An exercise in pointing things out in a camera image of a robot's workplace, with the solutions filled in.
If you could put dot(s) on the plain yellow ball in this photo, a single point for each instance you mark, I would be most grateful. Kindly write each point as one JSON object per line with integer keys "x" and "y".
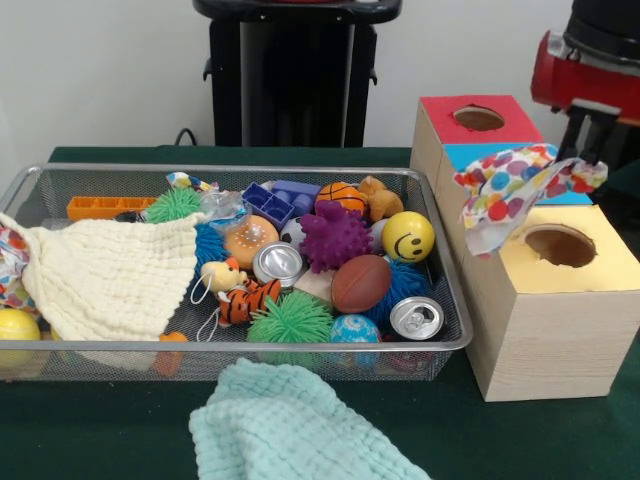
{"x": 15, "y": 328}

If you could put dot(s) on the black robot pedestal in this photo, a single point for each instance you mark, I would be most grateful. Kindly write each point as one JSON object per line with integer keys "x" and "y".
{"x": 290, "y": 80}

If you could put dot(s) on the green spiky ball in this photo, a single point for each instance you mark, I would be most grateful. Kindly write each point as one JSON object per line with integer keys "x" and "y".
{"x": 290, "y": 320}

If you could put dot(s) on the orange plastic tray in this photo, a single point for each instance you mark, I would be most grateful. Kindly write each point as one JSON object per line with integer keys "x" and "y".
{"x": 100, "y": 207}

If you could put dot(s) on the wooden box with three holes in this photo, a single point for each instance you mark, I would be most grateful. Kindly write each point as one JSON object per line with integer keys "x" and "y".
{"x": 550, "y": 320}

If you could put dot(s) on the brown toy football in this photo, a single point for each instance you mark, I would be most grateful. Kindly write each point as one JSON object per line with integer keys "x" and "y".
{"x": 360, "y": 283}

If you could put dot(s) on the mint green knitted cloth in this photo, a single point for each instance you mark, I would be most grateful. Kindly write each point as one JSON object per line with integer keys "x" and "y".
{"x": 290, "y": 425}

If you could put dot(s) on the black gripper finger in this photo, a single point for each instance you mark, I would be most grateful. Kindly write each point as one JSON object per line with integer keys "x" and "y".
{"x": 605, "y": 140}
{"x": 575, "y": 135}

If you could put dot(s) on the yellow smiley face ball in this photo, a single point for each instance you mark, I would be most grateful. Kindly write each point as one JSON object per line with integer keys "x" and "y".
{"x": 408, "y": 238}

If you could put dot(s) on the cream knitted cloth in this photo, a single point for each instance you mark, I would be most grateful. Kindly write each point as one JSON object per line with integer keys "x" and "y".
{"x": 100, "y": 275}

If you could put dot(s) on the silver drink can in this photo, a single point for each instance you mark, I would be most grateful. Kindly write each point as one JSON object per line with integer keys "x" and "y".
{"x": 417, "y": 318}

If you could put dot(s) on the orange toy basketball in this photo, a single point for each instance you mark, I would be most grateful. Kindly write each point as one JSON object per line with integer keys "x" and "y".
{"x": 342, "y": 196}

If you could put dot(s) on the blue globe ball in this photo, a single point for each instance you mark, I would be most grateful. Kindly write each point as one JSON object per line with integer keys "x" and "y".
{"x": 355, "y": 328}

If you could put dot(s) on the purple spiky ball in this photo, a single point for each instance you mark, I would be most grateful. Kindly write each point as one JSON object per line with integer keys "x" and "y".
{"x": 335, "y": 238}

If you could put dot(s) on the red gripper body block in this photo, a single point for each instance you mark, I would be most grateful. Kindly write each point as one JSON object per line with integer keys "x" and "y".
{"x": 585, "y": 85}

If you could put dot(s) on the orange tiger plush toy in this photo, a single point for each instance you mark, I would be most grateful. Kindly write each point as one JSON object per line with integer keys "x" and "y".
{"x": 245, "y": 300}

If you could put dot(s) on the colourful polka dot cloth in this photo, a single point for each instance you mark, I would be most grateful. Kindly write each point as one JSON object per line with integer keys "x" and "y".
{"x": 505, "y": 190}

